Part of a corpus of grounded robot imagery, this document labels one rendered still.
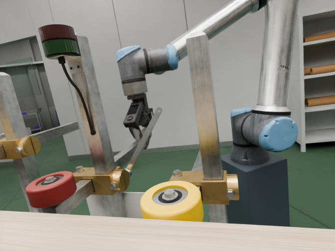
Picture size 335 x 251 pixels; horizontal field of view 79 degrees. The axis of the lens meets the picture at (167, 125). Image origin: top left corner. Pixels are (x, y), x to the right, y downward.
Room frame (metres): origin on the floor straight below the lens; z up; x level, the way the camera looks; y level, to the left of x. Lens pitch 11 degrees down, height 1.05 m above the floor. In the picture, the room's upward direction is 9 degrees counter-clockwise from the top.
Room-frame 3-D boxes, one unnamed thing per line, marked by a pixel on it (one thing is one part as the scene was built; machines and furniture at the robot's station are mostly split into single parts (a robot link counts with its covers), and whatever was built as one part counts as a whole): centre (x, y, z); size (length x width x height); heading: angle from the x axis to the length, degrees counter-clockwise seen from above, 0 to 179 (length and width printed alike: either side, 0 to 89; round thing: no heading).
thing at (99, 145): (0.46, 0.16, 0.94); 0.04 x 0.04 x 0.48; 72
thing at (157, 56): (0.80, -0.01, 1.14); 0.12 x 0.12 x 0.09; 7
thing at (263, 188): (1.02, -0.40, 0.30); 0.25 x 0.25 x 0.60; 18
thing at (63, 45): (0.41, 0.18, 1.14); 0.06 x 0.06 x 0.02
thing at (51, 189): (0.36, 0.23, 0.85); 0.08 x 0.08 x 0.11
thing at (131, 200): (0.47, 0.13, 0.75); 0.26 x 0.01 x 0.10; 72
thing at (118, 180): (0.46, 0.18, 0.85); 0.14 x 0.06 x 0.05; 72
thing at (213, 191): (0.39, -0.05, 0.83); 0.14 x 0.06 x 0.05; 72
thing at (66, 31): (0.41, 0.18, 1.17); 0.06 x 0.06 x 0.02
